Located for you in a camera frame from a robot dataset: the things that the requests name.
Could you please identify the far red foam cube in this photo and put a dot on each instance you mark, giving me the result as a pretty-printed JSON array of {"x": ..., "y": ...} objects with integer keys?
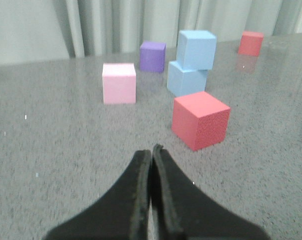
[{"x": 251, "y": 43}]

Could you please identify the grey pleated curtain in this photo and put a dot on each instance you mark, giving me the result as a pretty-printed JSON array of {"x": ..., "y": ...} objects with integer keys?
[{"x": 33, "y": 30}]

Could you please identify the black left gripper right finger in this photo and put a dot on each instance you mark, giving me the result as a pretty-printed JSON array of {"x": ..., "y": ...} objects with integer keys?
[{"x": 186, "y": 213}]

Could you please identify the dark purple foam cube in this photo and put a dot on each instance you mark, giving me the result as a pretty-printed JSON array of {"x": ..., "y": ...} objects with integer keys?
[{"x": 152, "y": 56}]

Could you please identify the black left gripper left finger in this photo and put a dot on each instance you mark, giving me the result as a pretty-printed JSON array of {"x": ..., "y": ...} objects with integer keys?
[{"x": 121, "y": 213}]

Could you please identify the red foam cube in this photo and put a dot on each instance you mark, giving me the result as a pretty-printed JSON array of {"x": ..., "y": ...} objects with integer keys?
[
  {"x": 251, "y": 43},
  {"x": 200, "y": 120}
]

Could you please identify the pink foam cube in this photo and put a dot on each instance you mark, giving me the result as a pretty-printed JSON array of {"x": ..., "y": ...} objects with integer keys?
[{"x": 119, "y": 83}]

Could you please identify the near red foam cube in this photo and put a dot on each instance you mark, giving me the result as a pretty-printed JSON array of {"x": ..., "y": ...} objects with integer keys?
[{"x": 200, "y": 120}]

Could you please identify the light blue foam cube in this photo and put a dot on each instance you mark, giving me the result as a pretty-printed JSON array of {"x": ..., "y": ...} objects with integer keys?
[
  {"x": 182, "y": 82},
  {"x": 196, "y": 49}
]

